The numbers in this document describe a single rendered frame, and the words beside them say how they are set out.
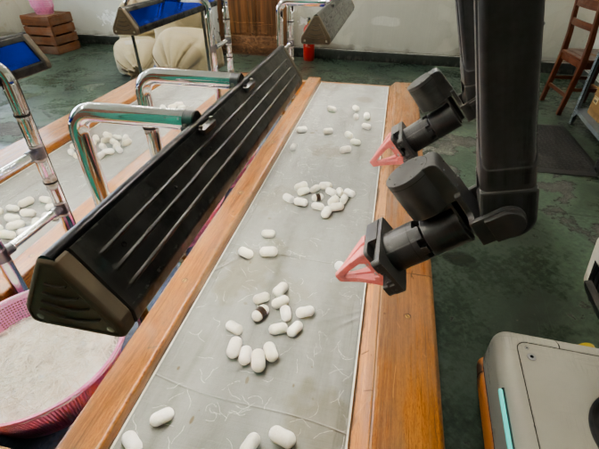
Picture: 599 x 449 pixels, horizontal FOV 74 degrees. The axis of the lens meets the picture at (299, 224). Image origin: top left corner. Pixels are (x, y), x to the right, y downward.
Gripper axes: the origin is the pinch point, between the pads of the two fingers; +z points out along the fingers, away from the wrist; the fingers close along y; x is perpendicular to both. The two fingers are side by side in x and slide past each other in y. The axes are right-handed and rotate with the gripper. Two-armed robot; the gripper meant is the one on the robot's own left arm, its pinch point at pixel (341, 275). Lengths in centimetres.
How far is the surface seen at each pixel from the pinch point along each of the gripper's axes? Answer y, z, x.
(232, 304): -0.8, 22.3, -3.7
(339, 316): -2.0, 7.8, 8.9
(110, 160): -47, 63, -39
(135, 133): -66, 66, -41
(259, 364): 11.4, 14.1, 0.6
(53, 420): 23.8, 36.7, -14.3
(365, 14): -483, 50, 10
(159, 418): 21.8, 22.4, -6.5
